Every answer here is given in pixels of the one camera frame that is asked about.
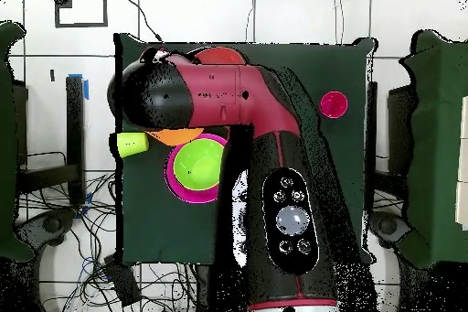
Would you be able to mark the lime green bowl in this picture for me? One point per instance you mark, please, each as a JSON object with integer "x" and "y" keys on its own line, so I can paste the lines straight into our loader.
{"x": 197, "y": 165}

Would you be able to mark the large pink bowl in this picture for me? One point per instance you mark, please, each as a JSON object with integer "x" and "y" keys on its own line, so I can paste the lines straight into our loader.
{"x": 197, "y": 196}

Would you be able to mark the large orange bowl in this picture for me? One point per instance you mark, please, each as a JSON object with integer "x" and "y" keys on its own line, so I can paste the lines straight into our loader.
{"x": 175, "y": 137}

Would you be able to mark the red-orange bowl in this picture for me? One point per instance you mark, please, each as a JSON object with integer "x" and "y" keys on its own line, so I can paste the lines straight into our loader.
{"x": 219, "y": 56}

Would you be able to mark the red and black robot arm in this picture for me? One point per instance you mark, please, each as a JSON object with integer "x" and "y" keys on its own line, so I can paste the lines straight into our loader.
{"x": 234, "y": 99}

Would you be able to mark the dark green tablecloth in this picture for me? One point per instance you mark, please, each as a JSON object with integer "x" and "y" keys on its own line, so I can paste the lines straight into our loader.
{"x": 164, "y": 224}

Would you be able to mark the lime green cup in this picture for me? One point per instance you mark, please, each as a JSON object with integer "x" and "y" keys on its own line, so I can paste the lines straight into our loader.
{"x": 133, "y": 145}

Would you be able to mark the red-pink cup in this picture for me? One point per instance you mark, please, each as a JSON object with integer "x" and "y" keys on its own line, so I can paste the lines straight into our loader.
{"x": 333, "y": 104}

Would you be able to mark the blue tape strip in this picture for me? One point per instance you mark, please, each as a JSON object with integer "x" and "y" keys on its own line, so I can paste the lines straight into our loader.
{"x": 86, "y": 90}

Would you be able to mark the black floor box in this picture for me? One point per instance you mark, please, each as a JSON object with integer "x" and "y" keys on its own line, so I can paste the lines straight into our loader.
{"x": 122, "y": 282}

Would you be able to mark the black chair base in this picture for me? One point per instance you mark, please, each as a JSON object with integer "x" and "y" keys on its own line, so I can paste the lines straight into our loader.
{"x": 51, "y": 224}
{"x": 387, "y": 228}

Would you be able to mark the green cloth side table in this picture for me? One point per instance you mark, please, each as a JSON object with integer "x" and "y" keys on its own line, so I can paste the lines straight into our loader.
{"x": 7, "y": 143}
{"x": 438, "y": 143}

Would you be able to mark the black metal frame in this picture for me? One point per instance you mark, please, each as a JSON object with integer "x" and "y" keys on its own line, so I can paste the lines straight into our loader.
{"x": 75, "y": 125}
{"x": 400, "y": 125}

